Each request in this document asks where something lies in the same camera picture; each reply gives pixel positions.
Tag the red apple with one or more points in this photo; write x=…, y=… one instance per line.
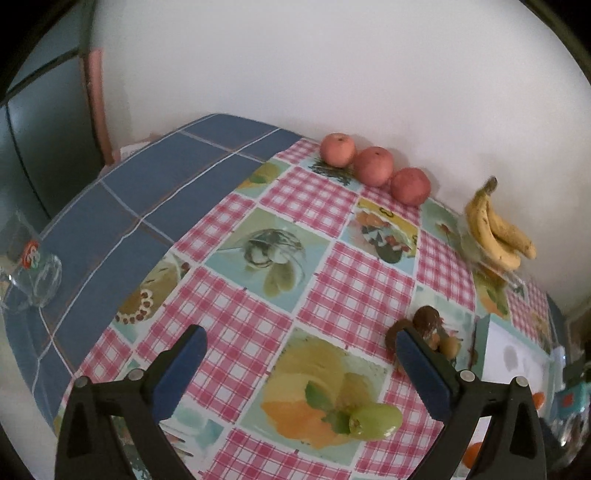
x=410, y=185
x=338, y=150
x=374, y=166

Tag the blue grid tablecloth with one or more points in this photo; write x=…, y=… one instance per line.
x=152, y=184

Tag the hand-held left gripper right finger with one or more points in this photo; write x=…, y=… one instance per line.
x=422, y=383

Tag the white tray with teal rim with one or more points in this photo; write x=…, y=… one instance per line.
x=512, y=341

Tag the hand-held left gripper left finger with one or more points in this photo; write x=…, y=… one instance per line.
x=180, y=383

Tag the clear glass mug red logo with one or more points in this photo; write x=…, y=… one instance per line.
x=39, y=277

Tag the grey door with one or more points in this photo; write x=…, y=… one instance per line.
x=46, y=138

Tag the pink door frame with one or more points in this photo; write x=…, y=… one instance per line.
x=97, y=106

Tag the orange tangerine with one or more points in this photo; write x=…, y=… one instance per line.
x=473, y=454
x=538, y=399

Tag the yellow banana bunch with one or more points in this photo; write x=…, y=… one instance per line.
x=494, y=240

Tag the pink checkered printed tablecloth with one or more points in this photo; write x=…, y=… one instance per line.
x=355, y=295

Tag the elongated green fruit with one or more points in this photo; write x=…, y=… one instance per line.
x=374, y=420

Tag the teal box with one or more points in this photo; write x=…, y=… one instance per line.
x=572, y=399

